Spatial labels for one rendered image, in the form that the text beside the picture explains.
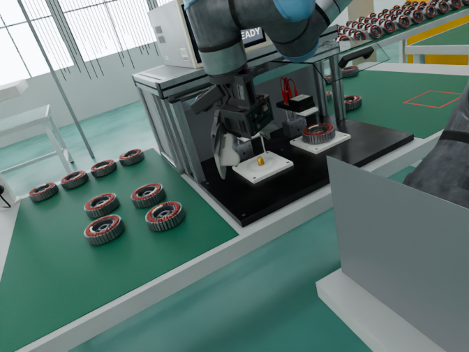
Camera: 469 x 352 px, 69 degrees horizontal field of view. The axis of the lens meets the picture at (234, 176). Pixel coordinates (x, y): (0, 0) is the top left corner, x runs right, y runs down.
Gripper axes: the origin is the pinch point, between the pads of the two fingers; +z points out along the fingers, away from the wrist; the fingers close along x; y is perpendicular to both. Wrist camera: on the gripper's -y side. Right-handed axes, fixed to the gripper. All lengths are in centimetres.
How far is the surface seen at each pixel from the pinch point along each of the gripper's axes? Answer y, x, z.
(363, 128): -4, 60, 30
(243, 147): -32.9, 28.2, 24.9
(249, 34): -34, 45, -9
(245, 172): -23.2, 17.7, 25.1
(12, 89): -84, -16, -14
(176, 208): -27.8, -7.1, 21.7
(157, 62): -582, 331, 156
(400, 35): -63, 240, 66
